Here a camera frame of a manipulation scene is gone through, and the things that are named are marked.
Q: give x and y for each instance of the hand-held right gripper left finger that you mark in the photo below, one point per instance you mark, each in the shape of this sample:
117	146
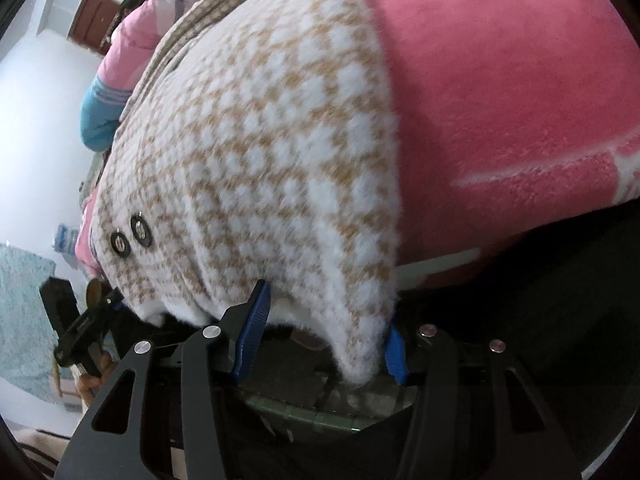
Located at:
250	335

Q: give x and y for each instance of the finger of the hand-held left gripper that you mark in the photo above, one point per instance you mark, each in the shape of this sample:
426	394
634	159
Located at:
87	327

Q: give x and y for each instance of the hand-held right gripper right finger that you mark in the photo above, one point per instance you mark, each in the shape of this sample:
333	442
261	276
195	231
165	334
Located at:
397	357

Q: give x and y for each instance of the beige white houndstooth coat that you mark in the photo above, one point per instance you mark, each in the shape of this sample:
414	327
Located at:
275	160

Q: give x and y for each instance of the person's left hand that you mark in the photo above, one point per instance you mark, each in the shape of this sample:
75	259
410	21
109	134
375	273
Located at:
95	382

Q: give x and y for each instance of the light blue shaggy rug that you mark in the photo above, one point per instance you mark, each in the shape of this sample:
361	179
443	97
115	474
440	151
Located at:
25	320

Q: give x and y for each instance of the pink and blue quilt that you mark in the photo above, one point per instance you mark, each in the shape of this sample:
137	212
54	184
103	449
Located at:
135	60

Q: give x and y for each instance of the pink floral fleece blanket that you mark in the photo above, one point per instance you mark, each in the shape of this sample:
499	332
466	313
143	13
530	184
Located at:
500	85

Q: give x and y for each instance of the brown wooden door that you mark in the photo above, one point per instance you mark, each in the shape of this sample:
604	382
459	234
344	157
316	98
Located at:
92	15

